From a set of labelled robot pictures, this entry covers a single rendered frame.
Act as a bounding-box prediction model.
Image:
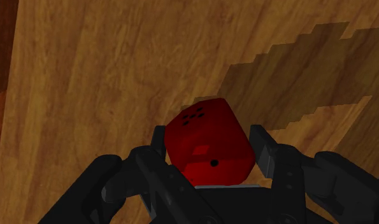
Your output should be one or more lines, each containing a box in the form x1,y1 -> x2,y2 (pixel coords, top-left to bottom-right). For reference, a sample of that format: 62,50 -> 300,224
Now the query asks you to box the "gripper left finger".
37,125 -> 227,224

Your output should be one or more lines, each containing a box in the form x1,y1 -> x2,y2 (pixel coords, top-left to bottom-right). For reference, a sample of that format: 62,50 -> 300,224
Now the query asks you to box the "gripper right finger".
248,124 -> 379,224

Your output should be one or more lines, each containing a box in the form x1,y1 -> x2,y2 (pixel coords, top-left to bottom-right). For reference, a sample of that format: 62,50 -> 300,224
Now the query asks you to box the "red die with black dots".
164,97 -> 257,187

